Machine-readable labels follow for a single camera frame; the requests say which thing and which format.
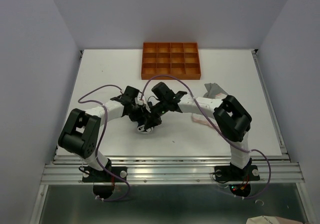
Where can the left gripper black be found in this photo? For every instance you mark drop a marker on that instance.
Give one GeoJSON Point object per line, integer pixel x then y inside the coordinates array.
{"type": "Point", "coordinates": [138, 117]}

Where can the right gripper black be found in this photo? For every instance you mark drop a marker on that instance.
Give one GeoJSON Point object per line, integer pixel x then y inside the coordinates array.
{"type": "Point", "coordinates": [153, 120]}

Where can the navy blue underwear white trim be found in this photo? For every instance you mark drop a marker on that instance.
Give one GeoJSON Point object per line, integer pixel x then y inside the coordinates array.
{"type": "Point", "coordinates": [143, 130]}

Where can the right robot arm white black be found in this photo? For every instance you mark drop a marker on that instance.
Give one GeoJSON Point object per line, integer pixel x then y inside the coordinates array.
{"type": "Point", "coordinates": [226, 115]}

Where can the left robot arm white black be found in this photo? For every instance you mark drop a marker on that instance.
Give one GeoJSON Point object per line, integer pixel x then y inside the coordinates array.
{"type": "Point", "coordinates": [84, 129]}

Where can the white pink grey underwear pile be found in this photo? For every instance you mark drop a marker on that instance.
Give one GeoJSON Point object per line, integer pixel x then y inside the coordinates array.
{"type": "Point", "coordinates": [213, 91]}

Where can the orange compartment tray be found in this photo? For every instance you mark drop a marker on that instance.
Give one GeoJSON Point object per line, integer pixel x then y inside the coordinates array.
{"type": "Point", "coordinates": [178, 59]}

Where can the white pink bag corner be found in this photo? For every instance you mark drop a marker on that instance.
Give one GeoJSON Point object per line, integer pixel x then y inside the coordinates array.
{"type": "Point", "coordinates": [270, 220]}

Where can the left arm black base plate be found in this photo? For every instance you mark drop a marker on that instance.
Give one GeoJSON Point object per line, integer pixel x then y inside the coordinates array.
{"type": "Point", "coordinates": [90, 175]}

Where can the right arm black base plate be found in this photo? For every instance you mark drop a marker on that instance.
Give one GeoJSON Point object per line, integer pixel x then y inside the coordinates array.
{"type": "Point", "coordinates": [230, 173]}

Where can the aluminium rail frame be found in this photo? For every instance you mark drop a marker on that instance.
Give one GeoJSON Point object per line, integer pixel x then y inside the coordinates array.
{"type": "Point", "coordinates": [170, 170]}

